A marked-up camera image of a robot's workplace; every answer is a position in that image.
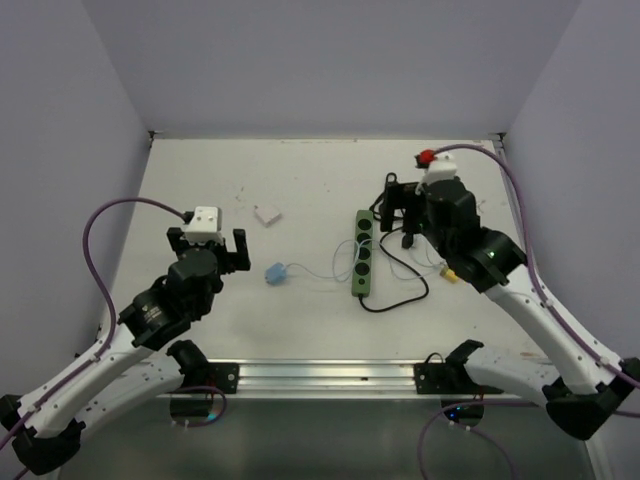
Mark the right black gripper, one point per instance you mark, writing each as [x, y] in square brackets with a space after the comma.
[387, 214]

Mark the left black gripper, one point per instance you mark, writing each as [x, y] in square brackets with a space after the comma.
[237, 260]

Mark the white charger plug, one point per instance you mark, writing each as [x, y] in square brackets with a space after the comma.
[267, 215]

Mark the green power strip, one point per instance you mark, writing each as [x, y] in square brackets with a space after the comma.
[361, 279]

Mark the light blue charger plug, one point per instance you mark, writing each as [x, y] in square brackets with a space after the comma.
[276, 274]

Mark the yellow usb charger plug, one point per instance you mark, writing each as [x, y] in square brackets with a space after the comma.
[448, 275]

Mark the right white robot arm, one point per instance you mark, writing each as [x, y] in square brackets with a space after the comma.
[583, 382]

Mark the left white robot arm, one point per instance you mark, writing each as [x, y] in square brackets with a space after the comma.
[141, 356]

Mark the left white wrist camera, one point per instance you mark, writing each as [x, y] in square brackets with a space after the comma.
[202, 225]

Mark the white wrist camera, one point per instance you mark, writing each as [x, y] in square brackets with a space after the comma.
[202, 225]
[435, 166]

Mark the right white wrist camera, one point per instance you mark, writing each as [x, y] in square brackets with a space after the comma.
[435, 166]

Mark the aluminium rail frame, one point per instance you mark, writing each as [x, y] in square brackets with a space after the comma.
[308, 334]

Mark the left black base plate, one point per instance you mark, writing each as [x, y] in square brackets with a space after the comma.
[223, 376]

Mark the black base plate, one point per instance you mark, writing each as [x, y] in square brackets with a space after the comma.
[430, 375]
[223, 376]

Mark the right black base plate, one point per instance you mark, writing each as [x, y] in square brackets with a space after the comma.
[430, 375]

